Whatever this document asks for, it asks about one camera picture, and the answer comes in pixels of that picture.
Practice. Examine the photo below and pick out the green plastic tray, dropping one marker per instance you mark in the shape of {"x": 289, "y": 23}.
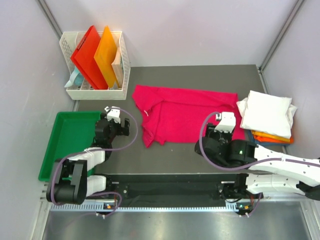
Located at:
{"x": 72, "y": 132}

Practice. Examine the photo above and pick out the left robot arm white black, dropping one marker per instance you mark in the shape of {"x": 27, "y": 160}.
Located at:
{"x": 69, "y": 181}

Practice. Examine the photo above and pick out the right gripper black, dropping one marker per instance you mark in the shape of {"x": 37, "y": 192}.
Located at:
{"x": 210, "y": 132}

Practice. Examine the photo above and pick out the orange plastic board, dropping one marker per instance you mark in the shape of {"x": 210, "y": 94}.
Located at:
{"x": 105, "y": 56}

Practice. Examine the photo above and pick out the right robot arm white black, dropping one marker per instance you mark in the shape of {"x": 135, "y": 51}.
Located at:
{"x": 268, "y": 170}

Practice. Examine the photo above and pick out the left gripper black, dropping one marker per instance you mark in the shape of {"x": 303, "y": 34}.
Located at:
{"x": 120, "y": 129}

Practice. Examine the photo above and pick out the folded white t shirt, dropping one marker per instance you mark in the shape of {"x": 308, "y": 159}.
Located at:
{"x": 267, "y": 114}

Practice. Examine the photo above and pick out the white slotted cable duct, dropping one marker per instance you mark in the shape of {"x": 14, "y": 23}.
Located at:
{"x": 108, "y": 206}

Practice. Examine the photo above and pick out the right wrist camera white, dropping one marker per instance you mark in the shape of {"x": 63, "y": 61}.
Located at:
{"x": 226, "y": 122}

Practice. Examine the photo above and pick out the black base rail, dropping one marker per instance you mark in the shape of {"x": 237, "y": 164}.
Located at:
{"x": 177, "y": 190}

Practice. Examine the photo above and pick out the red plastic board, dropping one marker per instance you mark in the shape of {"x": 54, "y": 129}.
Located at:
{"x": 83, "y": 59}

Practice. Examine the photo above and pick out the wooden board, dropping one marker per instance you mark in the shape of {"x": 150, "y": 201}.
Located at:
{"x": 118, "y": 68}

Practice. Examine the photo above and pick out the magenta t shirt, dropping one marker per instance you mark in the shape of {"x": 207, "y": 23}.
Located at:
{"x": 175, "y": 115}

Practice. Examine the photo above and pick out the white plastic basket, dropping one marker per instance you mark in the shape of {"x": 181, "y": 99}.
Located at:
{"x": 68, "y": 43}

